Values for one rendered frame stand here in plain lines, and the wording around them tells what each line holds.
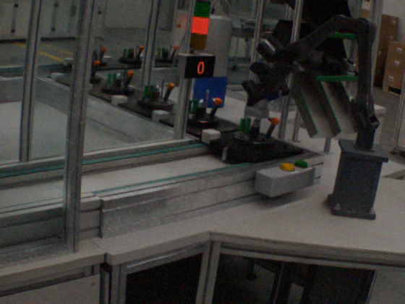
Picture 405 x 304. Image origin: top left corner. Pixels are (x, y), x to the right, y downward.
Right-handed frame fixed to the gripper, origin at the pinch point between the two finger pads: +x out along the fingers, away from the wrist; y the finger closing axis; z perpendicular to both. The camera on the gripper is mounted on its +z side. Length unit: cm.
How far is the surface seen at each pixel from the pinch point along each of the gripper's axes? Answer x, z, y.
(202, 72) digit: -1.2, 11.3, 18.1
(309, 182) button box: 2.0, -32.4, 0.4
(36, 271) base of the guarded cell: 8, -35, 95
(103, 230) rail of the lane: 9, -28, 72
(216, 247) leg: 10, -40, 41
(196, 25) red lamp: -12.1, 21.0, 21.3
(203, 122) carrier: 21.5, 8.4, 3.8
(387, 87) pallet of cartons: 288, 232, -781
